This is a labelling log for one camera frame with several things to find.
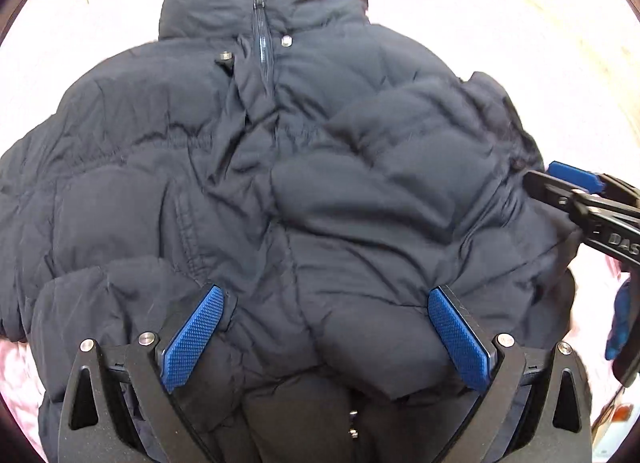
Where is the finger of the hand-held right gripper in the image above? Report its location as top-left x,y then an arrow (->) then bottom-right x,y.
604,273 -> 640,389
522,160 -> 640,270

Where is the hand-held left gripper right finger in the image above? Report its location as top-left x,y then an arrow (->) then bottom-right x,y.
428,285 -> 594,463

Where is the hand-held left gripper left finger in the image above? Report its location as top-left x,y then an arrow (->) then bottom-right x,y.
58,284 -> 237,463

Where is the dark navy puffer jacket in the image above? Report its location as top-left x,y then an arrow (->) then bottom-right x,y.
0,0 -> 593,463

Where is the pink bed sheet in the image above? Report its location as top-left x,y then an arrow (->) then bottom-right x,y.
0,0 -> 640,463

